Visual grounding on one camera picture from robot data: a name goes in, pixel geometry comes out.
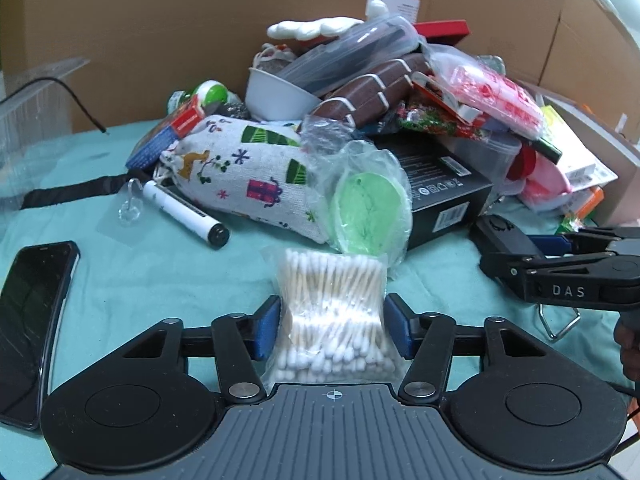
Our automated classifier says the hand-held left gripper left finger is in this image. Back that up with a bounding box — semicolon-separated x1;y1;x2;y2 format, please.
122;294;282;405

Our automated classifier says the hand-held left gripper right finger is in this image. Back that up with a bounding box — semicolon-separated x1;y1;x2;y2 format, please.
384;292;548;405

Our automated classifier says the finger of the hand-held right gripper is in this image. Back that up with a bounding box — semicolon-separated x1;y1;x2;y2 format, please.
527;226;640;257
470;214;619;297

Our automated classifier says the bag of cotton swabs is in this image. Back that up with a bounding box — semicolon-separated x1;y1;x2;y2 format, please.
262;247;403;388

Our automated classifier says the white cardboard box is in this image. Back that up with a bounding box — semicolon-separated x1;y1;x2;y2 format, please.
517;80;640;221

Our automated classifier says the person's right hand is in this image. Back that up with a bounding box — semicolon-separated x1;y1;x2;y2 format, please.
616;310;640;386

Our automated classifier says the orange packet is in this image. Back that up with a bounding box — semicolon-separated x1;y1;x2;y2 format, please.
562;185;606;233

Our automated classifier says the pink plastic item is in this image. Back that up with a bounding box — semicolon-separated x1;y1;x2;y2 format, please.
520;152;573;208

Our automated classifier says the black product box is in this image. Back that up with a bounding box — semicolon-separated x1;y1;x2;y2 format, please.
372;132;496;251

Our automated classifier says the small clear plastic tub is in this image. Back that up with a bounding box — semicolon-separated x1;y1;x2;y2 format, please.
445;130;523;196

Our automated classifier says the green disc in plastic bag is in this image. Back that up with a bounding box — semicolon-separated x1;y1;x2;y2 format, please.
300;112;413;281

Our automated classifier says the red and green candy bag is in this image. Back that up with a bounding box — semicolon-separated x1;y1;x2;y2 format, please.
395;102;481;138

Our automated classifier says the teal table cloth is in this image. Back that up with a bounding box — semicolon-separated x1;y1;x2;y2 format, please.
0;119;640;461

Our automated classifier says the white marker pen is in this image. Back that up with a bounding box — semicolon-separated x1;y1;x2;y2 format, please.
142;180;231;250

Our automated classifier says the printed cloth pouch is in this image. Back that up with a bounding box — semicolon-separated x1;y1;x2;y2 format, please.
152;115;333;245

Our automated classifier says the red and white bagged packet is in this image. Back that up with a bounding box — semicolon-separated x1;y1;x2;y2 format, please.
427;45;546;138

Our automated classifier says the clear plastic hook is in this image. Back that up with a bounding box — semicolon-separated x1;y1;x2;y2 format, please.
102;177;146;233

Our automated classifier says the large brown cardboard box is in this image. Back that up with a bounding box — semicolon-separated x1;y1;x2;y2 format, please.
0;0;573;136
537;0;640;126

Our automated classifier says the brown striped football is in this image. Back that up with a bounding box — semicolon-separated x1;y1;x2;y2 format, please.
319;54;432;127

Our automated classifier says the red and blue carton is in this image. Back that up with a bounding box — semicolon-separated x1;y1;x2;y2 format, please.
125;97;206;171

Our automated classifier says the steel wool scrubber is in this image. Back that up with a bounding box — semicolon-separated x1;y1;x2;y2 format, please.
202;99;248;121

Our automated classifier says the red box lid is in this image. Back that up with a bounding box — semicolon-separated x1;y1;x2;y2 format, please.
412;19;472;53

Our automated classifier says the white bowl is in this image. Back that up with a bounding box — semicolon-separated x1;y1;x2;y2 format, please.
245;66;323;121

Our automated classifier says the black smartphone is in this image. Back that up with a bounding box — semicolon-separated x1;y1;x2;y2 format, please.
0;241;81;432

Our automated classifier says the clear lidded plastic container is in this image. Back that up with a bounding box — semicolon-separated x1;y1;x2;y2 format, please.
275;15;428;96

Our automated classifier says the white hook on card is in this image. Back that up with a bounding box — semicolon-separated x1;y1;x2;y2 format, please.
366;0;421;23

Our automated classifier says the white mesh bag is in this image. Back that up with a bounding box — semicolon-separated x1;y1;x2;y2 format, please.
252;42;301;78

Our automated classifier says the white rubber glove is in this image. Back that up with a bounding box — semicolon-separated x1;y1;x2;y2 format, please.
266;16;366;42

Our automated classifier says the clear plastic tray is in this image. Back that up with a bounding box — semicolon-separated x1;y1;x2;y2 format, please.
0;55;91;211

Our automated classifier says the metal wire clip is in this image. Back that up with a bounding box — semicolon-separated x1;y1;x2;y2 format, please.
537;305;581;343

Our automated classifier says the black strap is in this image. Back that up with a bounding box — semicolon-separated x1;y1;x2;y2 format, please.
21;172;136;211

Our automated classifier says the thin black cable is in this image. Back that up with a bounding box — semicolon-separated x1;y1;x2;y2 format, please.
0;76;108;133

